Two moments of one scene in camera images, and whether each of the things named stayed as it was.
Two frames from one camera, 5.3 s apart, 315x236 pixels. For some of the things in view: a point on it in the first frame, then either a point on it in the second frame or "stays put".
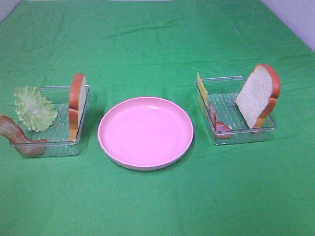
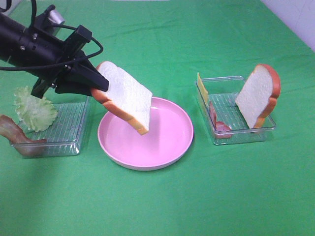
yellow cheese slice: [203, 89] stays put
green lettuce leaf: [36, 112] stays put
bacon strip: [219, 126] stays put
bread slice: [76, 102] to [125, 97]
